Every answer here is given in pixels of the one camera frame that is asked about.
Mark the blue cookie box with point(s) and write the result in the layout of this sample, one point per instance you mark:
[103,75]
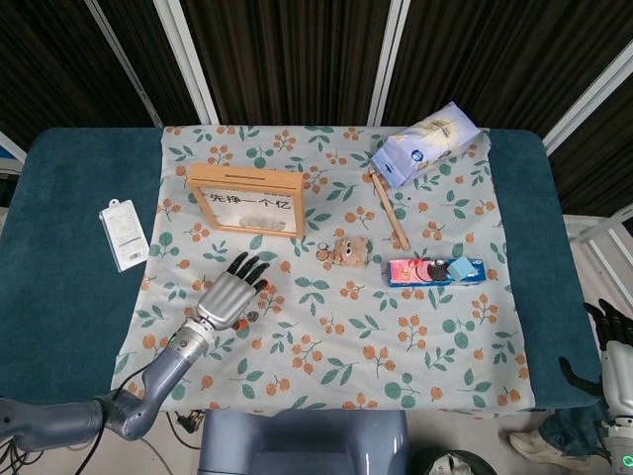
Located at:
[410,274]

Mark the white metal rack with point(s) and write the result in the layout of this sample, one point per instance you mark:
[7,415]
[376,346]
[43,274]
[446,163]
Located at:
[598,242]

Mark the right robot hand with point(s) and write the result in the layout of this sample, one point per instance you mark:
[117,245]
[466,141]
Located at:
[618,366]

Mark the blue-grey robot torso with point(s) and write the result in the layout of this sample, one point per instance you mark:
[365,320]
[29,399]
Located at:
[297,445]

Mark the white partition post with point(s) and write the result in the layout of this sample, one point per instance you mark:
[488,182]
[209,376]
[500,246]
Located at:
[390,49]
[123,59]
[588,106]
[185,54]

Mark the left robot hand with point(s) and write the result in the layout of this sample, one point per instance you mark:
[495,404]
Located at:
[227,297]

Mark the white sneaker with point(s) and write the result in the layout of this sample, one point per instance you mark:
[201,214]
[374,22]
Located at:
[539,447]

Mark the black trash bin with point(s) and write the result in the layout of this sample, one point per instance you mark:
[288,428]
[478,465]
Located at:
[460,465]

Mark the teal table cover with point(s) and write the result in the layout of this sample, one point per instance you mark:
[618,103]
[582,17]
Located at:
[74,222]

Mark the white metal frame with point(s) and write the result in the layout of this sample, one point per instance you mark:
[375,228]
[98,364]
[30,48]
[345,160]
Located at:
[12,148]

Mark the blue jeans leg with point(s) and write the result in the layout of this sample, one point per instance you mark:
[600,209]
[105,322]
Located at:
[573,425]

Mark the black power plug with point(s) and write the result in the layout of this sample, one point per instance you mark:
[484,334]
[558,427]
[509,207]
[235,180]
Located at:
[190,423]

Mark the wooden frame money box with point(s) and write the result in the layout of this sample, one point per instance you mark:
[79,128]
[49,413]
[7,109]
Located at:
[247,180]

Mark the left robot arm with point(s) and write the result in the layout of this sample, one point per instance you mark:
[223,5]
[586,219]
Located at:
[168,368]

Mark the wooden stick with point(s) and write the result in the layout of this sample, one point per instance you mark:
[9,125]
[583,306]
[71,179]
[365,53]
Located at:
[390,213]

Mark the white packaged accessory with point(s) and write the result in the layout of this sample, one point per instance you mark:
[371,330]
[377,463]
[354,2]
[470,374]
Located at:
[123,235]

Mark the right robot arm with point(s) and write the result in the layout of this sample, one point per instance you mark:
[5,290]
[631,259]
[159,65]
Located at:
[620,445]

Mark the floral print tablecloth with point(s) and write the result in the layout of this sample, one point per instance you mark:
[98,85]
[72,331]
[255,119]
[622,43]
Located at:
[346,321]

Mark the light blue cube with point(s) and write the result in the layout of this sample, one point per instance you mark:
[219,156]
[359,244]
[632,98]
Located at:
[460,268]

